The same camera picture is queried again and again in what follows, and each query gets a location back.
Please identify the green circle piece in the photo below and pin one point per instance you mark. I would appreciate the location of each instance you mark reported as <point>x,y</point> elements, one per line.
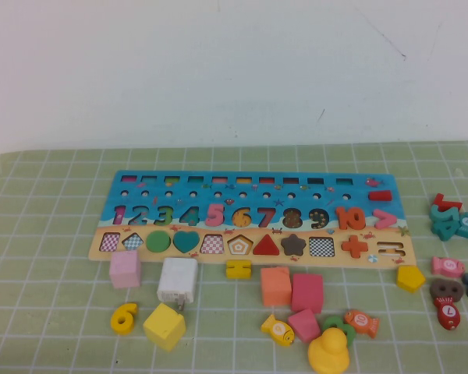
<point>158,241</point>

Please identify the white cube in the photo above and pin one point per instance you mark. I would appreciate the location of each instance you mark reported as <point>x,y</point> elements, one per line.
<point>177,278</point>

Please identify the brown number eight piece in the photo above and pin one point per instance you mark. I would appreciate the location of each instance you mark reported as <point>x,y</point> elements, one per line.
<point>437,290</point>

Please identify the yellow cube block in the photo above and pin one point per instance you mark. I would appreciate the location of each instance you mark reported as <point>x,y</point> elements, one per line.
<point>164,327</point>

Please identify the green number three piece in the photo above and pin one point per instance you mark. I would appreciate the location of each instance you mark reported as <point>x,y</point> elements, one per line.
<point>330,323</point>

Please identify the pink greater-than sign piece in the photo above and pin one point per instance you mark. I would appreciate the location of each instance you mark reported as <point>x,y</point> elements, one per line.
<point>390,219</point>

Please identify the brown star piece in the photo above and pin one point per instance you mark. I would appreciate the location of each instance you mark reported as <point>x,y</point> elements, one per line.
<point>293,244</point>

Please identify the red triangle piece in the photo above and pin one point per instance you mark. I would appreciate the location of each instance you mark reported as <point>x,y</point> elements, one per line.
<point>266,248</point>

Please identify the teal heart piece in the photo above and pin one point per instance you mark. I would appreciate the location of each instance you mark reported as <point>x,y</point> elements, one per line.
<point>186,240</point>

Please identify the pink fish number five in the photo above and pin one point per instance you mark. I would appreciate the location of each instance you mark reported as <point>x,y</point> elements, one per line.
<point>447,267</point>

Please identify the yellow equals sign piece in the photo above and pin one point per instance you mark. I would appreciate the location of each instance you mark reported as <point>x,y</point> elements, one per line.
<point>238,269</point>

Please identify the orange rectangular block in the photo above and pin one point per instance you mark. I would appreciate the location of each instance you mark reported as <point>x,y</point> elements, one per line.
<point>275,286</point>

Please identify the yellow rubber duck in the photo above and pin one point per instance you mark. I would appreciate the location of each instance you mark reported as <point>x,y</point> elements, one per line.
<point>329,352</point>

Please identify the red fish number seven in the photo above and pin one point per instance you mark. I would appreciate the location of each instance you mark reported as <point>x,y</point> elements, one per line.
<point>448,311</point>

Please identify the yellow fish number nine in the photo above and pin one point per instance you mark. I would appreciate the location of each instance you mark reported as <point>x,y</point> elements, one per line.
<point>277,329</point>

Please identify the yellow number six piece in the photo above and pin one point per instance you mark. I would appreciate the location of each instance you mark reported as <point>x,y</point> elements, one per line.
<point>130,311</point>

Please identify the pink number five piece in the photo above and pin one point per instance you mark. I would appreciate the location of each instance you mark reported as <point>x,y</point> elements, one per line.
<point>215,222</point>

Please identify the teal number two piece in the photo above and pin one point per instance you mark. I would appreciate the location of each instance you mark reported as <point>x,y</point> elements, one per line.
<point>437,214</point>

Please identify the orange number ten piece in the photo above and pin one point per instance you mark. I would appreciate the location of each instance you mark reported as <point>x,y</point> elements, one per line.
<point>341,218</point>

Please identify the red minus sign piece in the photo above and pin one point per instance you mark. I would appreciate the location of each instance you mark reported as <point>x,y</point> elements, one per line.
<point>380,195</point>

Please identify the orange fish number ten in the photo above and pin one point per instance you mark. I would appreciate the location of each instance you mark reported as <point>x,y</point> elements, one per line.
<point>360,321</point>

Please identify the light pink cube block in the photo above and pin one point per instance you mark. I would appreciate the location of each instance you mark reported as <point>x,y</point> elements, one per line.
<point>125,270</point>

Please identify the orange plus sign piece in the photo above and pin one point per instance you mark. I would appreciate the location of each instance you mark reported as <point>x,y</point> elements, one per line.
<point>355,246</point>

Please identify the green checkered tablecloth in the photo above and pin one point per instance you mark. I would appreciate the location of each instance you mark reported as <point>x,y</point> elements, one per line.
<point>54,272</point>

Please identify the yellow pentagon block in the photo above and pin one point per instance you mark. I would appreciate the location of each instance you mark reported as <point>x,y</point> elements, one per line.
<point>410,278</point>

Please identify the red number seven piece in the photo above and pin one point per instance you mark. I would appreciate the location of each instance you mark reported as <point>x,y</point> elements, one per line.
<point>438,200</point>

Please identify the dark pink rectangular block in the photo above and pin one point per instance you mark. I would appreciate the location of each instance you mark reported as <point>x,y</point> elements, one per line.
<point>306,294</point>

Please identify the pink trapezoid block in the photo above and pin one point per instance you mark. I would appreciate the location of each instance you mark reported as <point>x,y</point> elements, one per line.
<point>303,326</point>

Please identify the colourful wooden number puzzle board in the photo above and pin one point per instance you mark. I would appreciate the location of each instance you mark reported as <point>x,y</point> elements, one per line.
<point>257,195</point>

